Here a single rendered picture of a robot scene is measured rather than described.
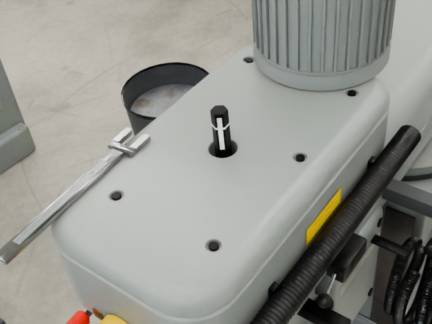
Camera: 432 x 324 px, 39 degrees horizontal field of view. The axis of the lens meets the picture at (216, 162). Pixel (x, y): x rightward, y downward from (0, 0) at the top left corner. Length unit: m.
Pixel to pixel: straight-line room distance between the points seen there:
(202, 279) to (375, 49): 0.41
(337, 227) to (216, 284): 0.22
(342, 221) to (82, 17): 4.62
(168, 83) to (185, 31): 1.51
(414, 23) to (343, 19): 0.49
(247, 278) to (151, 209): 0.14
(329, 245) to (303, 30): 0.28
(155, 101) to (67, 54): 1.69
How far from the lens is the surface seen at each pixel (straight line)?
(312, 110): 0.83
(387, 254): 1.35
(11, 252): 0.71
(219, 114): 0.73
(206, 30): 4.82
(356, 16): 0.82
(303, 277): 0.74
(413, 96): 1.11
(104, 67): 4.57
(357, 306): 1.23
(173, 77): 3.35
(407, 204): 1.10
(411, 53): 1.20
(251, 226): 0.68
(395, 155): 0.90
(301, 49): 0.83
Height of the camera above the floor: 2.40
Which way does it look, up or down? 42 degrees down
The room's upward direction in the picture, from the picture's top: 7 degrees counter-clockwise
